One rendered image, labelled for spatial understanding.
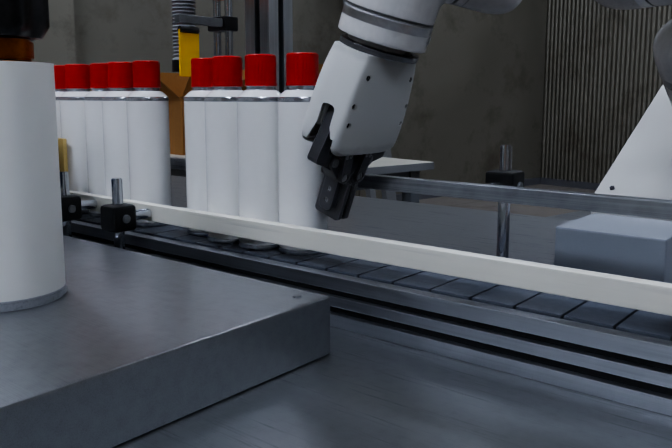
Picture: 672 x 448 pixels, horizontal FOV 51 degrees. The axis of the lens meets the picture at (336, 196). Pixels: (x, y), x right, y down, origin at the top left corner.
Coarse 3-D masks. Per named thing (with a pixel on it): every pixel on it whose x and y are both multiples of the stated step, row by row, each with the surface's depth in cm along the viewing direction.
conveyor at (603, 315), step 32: (96, 224) 92; (256, 256) 73; (288, 256) 72; (320, 256) 73; (416, 288) 61; (448, 288) 60; (480, 288) 60; (512, 288) 60; (576, 320) 52; (608, 320) 52; (640, 320) 52
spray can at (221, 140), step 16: (224, 64) 77; (240, 64) 78; (224, 80) 77; (240, 80) 78; (208, 96) 77; (224, 96) 76; (208, 112) 77; (224, 112) 76; (208, 128) 78; (224, 128) 77; (208, 144) 78; (224, 144) 77; (208, 160) 78; (224, 160) 77; (208, 176) 78; (224, 176) 77; (208, 192) 79; (224, 192) 78; (208, 208) 79; (224, 208) 78; (208, 240) 80; (224, 240) 78
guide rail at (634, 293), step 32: (192, 224) 79; (224, 224) 76; (256, 224) 72; (288, 224) 71; (352, 256) 65; (384, 256) 63; (416, 256) 60; (448, 256) 58; (480, 256) 57; (544, 288) 53; (576, 288) 52; (608, 288) 50; (640, 288) 49
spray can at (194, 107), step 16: (192, 64) 81; (208, 64) 81; (192, 80) 82; (208, 80) 81; (192, 96) 81; (192, 112) 81; (192, 128) 81; (192, 144) 81; (192, 160) 82; (192, 176) 82; (192, 192) 82; (192, 208) 83
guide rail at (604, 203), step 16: (176, 160) 92; (368, 176) 72; (384, 176) 71; (416, 192) 69; (432, 192) 68; (448, 192) 66; (464, 192) 65; (480, 192) 64; (496, 192) 63; (512, 192) 62; (528, 192) 61; (544, 192) 61; (560, 192) 60; (576, 192) 59; (576, 208) 59; (592, 208) 58; (608, 208) 57; (624, 208) 56; (640, 208) 56; (656, 208) 55
